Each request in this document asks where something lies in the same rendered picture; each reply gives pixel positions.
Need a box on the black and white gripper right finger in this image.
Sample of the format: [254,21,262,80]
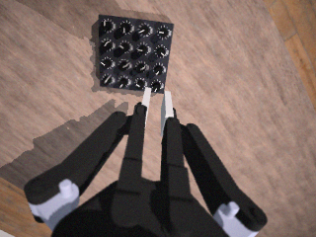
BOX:
[160,91,268,237]

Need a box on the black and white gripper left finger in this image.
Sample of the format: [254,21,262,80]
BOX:
[24,87,151,234]

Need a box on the black knob box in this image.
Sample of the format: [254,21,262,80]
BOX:
[99,15,174,94]

